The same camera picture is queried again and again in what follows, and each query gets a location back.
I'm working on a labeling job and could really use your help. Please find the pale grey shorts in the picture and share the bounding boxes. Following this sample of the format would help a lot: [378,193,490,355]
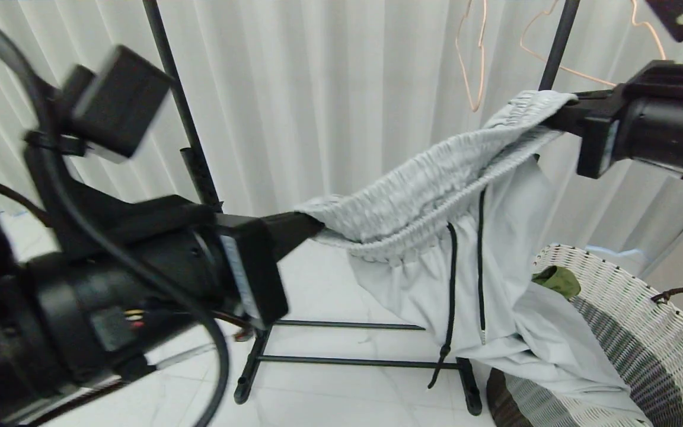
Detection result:
[294,90,653,427]

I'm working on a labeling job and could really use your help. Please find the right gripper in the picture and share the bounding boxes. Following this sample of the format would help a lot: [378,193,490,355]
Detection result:
[577,98,683,179]

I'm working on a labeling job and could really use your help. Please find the green garment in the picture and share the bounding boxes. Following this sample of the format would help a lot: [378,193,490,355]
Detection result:
[532,266,581,300]

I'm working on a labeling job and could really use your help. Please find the white curtain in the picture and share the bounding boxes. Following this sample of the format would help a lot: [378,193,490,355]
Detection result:
[0,0,683,279]

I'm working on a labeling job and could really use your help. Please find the white laundry basket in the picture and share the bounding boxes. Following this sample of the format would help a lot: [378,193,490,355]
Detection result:
[487,243,683,427]

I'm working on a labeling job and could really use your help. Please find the pink clothes hanger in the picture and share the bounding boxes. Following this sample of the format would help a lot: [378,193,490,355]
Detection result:
[455,0,488,113]
[519,0,667,88]

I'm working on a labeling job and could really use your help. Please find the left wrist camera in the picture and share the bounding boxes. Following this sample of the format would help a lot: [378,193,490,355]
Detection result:
[21,44,219,262]

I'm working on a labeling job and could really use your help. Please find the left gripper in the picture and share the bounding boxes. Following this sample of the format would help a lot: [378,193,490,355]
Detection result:
[75,215,290,380]

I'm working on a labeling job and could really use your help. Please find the black clothes rack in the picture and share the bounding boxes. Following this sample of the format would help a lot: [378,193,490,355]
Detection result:
[142,0,582,416]

